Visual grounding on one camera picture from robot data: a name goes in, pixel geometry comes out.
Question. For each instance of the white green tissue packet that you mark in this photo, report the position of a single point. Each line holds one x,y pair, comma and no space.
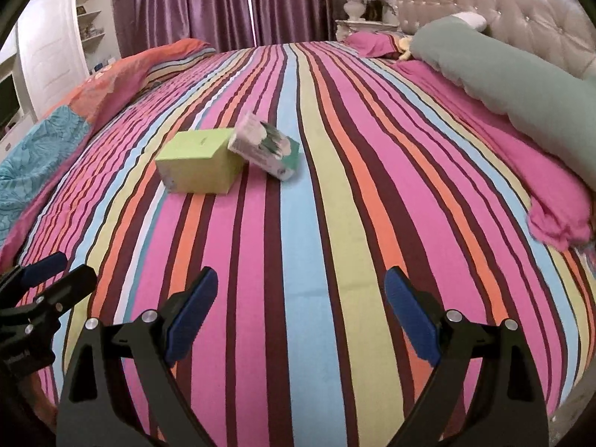
265,149

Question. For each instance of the yellow plush toy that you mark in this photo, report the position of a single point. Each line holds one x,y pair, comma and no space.
406,46

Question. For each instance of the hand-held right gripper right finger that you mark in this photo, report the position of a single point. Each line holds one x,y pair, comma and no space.
412,321

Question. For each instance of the white low desk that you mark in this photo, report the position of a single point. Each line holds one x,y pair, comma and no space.
16,135

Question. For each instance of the small green cardboard box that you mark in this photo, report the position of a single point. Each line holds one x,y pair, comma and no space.
195,158

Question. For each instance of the cream studded bed frame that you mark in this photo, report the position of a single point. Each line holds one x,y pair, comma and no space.
572,400

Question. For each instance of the white open shelf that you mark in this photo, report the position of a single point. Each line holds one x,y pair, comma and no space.
95,28

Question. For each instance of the orange and teal quilt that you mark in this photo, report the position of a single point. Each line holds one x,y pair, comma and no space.
42,158

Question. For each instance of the black monitor screen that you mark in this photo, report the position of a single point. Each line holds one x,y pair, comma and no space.
8,102

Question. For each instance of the white nightstand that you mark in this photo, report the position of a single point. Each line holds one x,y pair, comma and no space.
368,27

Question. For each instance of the white wall cabinet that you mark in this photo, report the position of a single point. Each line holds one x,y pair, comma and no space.
7,63

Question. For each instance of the white wardrobe door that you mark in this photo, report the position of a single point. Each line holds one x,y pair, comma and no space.
51,51

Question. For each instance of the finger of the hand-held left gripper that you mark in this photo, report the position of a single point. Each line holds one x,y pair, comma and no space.
44,265
74,281

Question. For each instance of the white vase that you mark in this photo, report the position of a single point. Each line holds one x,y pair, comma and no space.
355,8

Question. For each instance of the pink pillow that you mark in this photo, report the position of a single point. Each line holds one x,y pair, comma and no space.
372,43

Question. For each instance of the long green pillow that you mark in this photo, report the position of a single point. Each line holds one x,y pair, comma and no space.
512,79

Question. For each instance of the white pillow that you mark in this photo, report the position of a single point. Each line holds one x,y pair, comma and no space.
471,18

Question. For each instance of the pink blanket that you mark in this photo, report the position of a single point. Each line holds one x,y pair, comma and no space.
535,181

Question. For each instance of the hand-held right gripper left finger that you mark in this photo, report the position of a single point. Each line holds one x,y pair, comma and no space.
191,316

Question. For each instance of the purple curtain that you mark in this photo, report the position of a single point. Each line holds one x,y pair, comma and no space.
209,0

